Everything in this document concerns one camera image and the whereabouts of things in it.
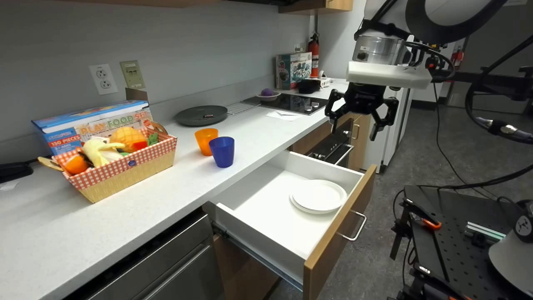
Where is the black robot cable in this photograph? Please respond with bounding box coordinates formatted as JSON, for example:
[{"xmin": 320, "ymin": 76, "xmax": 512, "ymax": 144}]
[{"xmin": 407, "ymin": 39, "xmax": 533, "ymax": 193}]

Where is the teal white bar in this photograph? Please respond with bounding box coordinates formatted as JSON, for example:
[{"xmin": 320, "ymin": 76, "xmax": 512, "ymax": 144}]
[{"xmin": 465, "ymin": 219, "xmax": 509, "ymax": 241}]

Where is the white power outlet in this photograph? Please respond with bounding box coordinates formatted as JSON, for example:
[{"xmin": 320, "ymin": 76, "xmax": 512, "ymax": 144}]
[{"xmin": 89, "ymin": 61, "xmax": 120, "ymax": 96}]

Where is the wooden drawer with metal handle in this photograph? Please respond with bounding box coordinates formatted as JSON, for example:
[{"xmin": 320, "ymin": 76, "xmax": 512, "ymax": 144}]
[{"xmin": 214, "ymin": 148, "xmax": 379, "ymax": 300}]

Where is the yellow toy banana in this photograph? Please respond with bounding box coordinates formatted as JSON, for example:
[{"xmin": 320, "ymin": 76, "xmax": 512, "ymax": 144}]
[{"xmin": 82, "ymin": 136, "xmax": 127, "ymax": 168}]

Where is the blue plastic cup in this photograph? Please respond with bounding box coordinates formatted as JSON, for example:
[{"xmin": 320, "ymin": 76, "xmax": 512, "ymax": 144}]
[{"xmin": 209, "ymin": 134, "xmax": 237, "ymax": 169}]

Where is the black hose with metal connector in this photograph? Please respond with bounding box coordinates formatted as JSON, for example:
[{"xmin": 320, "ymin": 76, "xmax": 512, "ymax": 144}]
[{"xmin": 465, "ymin": 81, "xmax": 533, "ymax": 146}]

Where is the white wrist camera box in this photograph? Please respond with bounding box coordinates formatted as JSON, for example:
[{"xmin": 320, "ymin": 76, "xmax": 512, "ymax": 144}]
[{"xmin": 347, "ymin": 59, "xmax": 435, "ymax": 89}]

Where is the orange toy fruit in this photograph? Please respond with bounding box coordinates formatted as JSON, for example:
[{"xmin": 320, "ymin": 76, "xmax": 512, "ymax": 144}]
[{"xmin": 62, "ymin": 153, "xmax": 92, "ymax": 176}]

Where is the purple bowl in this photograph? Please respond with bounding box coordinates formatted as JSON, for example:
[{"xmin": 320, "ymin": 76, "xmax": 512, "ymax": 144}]
[{"xmin": 257, "ymin": 86, "xmax": 284, "ymax": 103}]

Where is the stainless steel dishwasher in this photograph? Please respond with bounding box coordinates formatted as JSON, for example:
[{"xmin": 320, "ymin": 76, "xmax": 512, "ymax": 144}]
[{"xmin": 65, "ymin": 206, "xmax": 225, "ymax": 300}]

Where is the black perforated table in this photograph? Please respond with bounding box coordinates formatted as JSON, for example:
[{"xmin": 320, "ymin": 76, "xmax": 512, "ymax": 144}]
[{"xmin": 400, "ymin": 184, "xmax": 533, "ymax": 300}]

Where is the black clamp with orange grip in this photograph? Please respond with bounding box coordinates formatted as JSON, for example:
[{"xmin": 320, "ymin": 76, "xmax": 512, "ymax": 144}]
[{"xmin": 390, "ymin": 198, "xmax": 445, "ymax": 261}]

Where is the black pot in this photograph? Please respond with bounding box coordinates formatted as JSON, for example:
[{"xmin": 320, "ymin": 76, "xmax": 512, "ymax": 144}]
[{"xmin": 299, "ymin": 78, "xmax": 324, "ymax": 94}]

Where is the white appliance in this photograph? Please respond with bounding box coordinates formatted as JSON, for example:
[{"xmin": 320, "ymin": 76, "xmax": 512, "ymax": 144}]
[{"xmin": 380, "ymin": 84, "xmax": 417, "ymax": 169}]

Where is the orange plastic cup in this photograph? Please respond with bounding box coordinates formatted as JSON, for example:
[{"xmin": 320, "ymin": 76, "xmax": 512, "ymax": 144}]
[{"xmin": 194, "ymin": 126, "xmax": 220, "ymax": 158}]

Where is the blue toy food box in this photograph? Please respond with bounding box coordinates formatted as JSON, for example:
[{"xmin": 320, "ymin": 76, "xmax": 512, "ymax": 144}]
[{"xmin": 31, "ymin": 99, "xmax": 155, "ymax": 158}]

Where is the wooden drawer with black contents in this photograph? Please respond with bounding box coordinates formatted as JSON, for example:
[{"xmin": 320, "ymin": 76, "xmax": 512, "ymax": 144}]
[{"xmin": 290, "ymin": 109, "xmax": 374, "ymax": 171}]

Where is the checkered cardboard food basket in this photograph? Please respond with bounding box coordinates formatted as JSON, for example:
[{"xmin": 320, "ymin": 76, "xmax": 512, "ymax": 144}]
[{"xmin": 52, "ymin": 134, "xmax": 180, "ymax": 204}]

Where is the red fire extinguisher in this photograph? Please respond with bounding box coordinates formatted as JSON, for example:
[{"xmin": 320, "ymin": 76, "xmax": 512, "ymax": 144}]
[{"xmin": 307, "ymin": 31, "xmax": 324, "ymax": 79}]

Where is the round dark griddle pan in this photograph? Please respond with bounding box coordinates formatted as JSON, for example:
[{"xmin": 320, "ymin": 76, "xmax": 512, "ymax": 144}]
[{"xmin": 174, "ymin": 103, "xmax": 230, "ymax": 128}]

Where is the black glass cooktop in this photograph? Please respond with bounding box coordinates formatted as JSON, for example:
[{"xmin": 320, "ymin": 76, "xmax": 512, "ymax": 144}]
[{"xmin": 242, "ymin": 91, "xmax": 330, "ymax": 116}]

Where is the white round plate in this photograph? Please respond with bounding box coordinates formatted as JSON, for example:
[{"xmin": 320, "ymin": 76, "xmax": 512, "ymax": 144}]
[{"xmin": 289, "ymin": 178, "xmax": 350, "ymax": 216}]

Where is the colourful upright cardboard box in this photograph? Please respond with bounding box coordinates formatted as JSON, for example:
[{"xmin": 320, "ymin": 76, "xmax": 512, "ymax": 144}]
[{"xmin": 275, "ymin": 49, "xmax": 315, "ymax": 91}]

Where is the wooden wall cabinet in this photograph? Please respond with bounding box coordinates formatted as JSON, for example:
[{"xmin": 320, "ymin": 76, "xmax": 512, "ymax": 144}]
[{"xmin": 277, "ymin": 0, "xmax": 355, "ymax": 14}]

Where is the beige wall switch plate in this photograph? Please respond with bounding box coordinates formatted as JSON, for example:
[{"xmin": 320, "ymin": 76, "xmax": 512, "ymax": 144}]
[{"xmin": 119, "ymin": 58, "xmax": 147, "ymax": 91}]

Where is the black flat tray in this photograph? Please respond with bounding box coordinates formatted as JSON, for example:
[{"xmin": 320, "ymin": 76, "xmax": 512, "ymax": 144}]
[{"xmin": 0, "ymin": 158, "xmax": 37, "ymax": 184}]

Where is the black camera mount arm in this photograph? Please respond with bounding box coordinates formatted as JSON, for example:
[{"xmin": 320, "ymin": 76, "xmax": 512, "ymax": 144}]
[{"xmin": 480, "ymin": 33, "xmax": 533, "ymax": 103}]

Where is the yellow orange round toy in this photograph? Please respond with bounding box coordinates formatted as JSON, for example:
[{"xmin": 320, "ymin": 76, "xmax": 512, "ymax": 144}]
[{"xmin": 110, "ymin": 124, "xmax": 149, "ymax": 153}]

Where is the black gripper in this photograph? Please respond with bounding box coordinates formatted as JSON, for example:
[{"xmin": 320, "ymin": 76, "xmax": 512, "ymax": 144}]
[{"xmin": 324, "ymin": 81, "xmax": 400, "ymax": 141}]

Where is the white round base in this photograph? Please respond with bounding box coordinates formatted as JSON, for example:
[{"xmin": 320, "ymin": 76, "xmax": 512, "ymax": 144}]
[{"xmin": 487, "ymin": 229, "xmax": 533, "ymax": 300}]

